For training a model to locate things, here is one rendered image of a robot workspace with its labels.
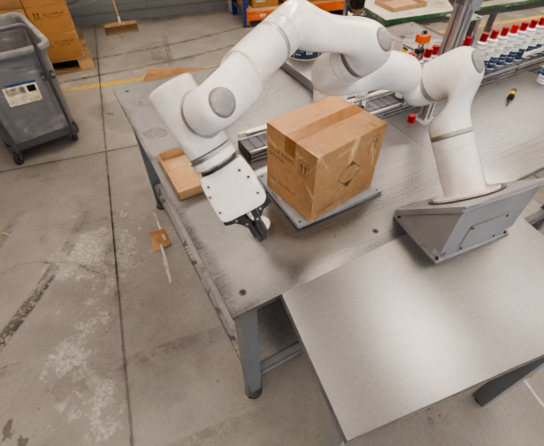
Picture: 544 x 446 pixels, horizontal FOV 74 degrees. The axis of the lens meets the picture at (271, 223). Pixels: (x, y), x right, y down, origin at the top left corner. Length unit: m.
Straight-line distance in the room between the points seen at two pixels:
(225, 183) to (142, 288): 1.57
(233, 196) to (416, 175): 0.99
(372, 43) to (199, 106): 0.44
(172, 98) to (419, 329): 0.84
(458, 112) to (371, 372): 0.76
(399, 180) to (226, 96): 1.01
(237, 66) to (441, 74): 0.72
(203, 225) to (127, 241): 1.24
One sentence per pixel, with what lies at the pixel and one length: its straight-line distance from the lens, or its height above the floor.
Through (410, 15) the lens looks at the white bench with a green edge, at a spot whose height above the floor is 0.80.
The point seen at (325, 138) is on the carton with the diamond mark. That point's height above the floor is 1.12.
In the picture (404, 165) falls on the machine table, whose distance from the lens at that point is 1.57.
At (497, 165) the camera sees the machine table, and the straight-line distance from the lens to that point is 1.74.
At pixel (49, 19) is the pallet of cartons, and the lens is 4.52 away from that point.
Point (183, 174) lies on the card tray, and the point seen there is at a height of 0.83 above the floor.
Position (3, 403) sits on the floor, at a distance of 2.18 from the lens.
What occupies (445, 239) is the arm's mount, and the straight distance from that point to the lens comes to 1.17.
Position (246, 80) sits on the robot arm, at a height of 1.47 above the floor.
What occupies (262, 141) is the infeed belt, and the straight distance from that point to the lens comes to 1.52.
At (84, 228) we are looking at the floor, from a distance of 2.63.
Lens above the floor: 1.74
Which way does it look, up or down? 47 degrees down
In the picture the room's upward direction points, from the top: straight up
